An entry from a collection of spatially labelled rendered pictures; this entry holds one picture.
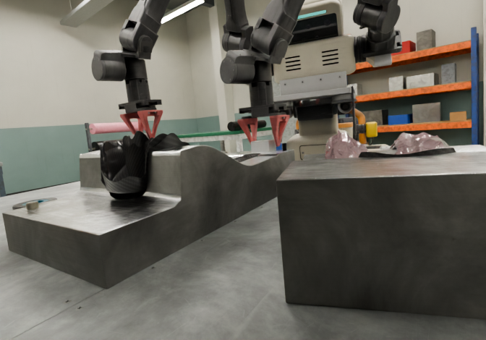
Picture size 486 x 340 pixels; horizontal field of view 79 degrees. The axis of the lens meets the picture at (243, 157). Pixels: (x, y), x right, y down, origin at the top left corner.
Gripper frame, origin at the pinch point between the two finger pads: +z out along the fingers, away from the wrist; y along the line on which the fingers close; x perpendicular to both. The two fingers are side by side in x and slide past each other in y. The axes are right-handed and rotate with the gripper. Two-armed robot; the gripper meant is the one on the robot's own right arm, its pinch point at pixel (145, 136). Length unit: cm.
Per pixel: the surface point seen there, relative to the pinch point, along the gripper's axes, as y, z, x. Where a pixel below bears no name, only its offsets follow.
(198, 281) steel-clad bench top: 44, 14, -31
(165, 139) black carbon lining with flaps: 31.8, -0.1, -21.3
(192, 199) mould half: 36.4, 8.6, -22.0
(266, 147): 31.2, 5.5, 9.5
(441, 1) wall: 68, -151, 547
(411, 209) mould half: 64, 6, -27
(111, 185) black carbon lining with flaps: 24.4, 5.9, -26.4
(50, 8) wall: -587, -265, 279
